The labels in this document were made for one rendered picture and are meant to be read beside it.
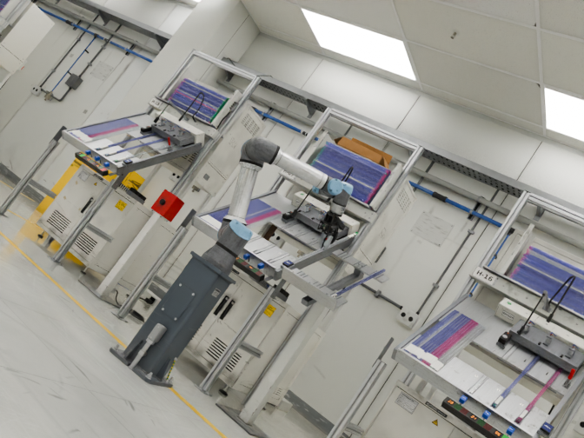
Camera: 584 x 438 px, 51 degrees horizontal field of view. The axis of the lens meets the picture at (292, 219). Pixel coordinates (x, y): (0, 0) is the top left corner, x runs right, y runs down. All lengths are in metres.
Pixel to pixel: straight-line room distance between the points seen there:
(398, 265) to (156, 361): 2.92
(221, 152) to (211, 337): 1.63
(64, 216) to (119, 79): 3.47
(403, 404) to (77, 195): 2.81
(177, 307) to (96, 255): 1.78
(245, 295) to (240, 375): 0.47
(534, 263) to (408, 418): 1.04
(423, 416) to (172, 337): 1.28
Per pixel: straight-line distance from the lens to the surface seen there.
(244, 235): 2.75
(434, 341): 3.06
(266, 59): 6.91
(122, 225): 4.43
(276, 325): 3.54
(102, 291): 4.04
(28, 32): 7.37
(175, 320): 2.71
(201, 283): 2.71
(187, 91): 4.91
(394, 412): 3.22
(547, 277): 3.43
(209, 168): 4.73
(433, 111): 5.84
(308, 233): 3.69
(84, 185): 4.79
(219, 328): 3.69
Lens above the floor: 0.53
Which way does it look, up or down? 8 degrees up
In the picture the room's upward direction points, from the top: 35 degrees clockwise
